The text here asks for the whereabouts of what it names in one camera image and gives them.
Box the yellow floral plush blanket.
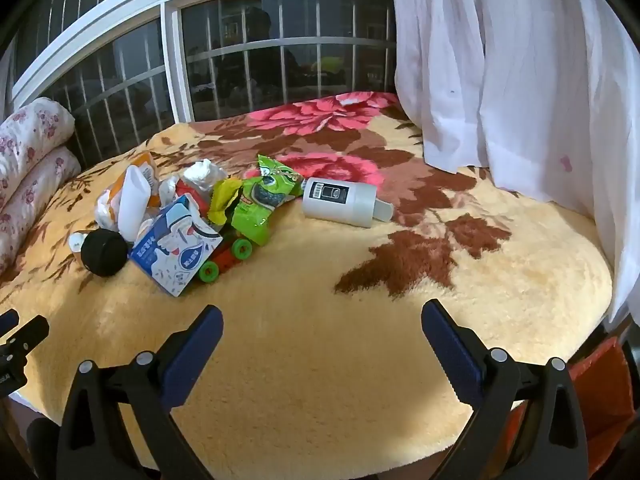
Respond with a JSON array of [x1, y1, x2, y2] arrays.
[[0, 91, 615, 476]]

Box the red white wrapper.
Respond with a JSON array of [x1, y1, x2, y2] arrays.
[[175, 180, 213, 213]]

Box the white window frame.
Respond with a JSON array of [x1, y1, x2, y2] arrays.
[[10, 0, 396, 126]]

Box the green orange feather toy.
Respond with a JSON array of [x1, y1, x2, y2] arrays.
[[231, 154, 306, 247]]

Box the blue white carton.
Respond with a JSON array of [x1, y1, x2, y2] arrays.
[[128, 195, 223, 298]]

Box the metal window grille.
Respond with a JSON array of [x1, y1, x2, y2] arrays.
[[20, 0, 398, 171]]

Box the grey plush toy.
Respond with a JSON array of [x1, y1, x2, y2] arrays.
[[180, 158, 227, 196]]

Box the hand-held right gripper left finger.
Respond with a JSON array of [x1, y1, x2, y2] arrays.
[[56, 304, 224, 480]]

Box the pink floral folded quilt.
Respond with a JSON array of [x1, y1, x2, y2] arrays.
[[0, 146, 82, 276], [0, 97, 76, 196]]

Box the yellow wrapper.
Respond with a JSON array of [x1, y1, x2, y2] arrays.
[[209, 178, 243, 226]]

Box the white squeeze tube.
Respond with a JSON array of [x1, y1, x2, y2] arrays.
[[117, 165, 151, 238]]

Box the red toy skateboard green wheels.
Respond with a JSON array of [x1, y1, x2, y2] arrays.
[[196, 232, 253, 283]]

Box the orange white wrapper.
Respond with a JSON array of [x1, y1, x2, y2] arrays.
[[95, 152, 166, 231]]

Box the white curtain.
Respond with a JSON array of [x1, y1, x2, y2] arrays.
[[387, 0, 637, 323]]

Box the white cylindrical canister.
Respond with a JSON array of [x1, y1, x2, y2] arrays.
[[301, 176, 395, 229]]

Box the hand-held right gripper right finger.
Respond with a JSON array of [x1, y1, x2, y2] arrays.
[[421, 299, 591, 480]]

